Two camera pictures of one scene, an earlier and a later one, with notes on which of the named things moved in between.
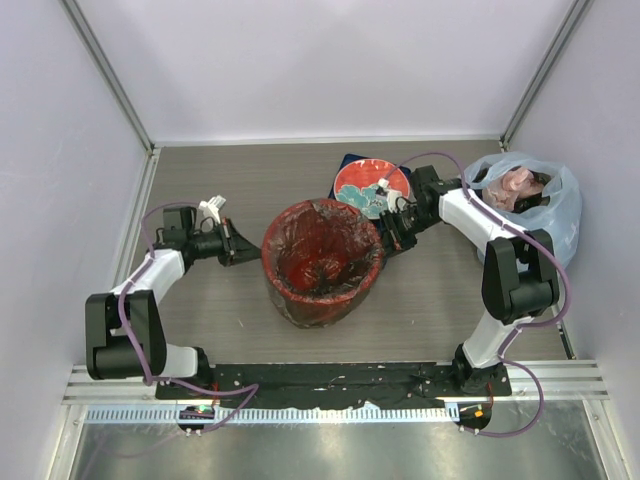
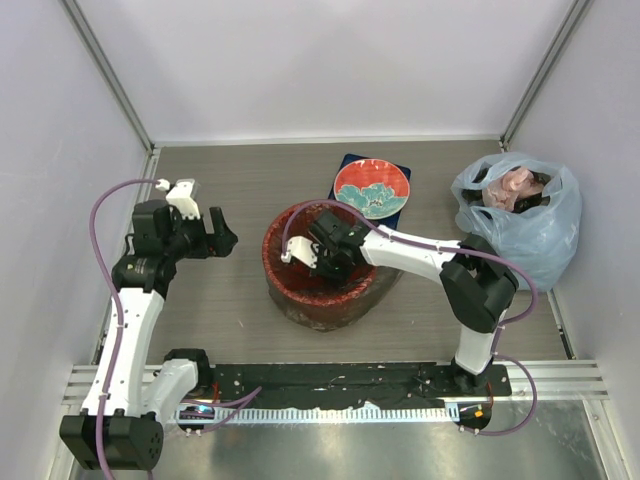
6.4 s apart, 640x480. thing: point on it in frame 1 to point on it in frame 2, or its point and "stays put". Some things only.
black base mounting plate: (293, 386) stays put
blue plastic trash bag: (529, 193) stays put
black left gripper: (235, 249) to (219, 243)
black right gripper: (395, 241) to (341, 277)
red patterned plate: (357, 182) stays put
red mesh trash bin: (321, 259) stays put
